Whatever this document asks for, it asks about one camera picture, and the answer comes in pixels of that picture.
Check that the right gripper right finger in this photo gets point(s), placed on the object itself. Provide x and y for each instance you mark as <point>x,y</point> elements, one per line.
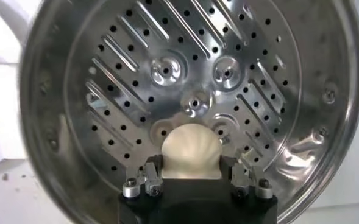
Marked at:
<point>243,179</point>

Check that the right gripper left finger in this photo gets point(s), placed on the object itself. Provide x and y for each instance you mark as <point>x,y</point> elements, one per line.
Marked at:
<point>151,179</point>

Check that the white steamed baozi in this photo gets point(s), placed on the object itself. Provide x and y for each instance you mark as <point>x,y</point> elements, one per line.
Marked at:
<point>191,149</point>

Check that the stainless steel steamer basket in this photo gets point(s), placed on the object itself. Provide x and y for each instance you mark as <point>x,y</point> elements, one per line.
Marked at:
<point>197,61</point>

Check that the cream electric cooker pot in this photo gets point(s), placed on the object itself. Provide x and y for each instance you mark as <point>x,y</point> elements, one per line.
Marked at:
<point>2,137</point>

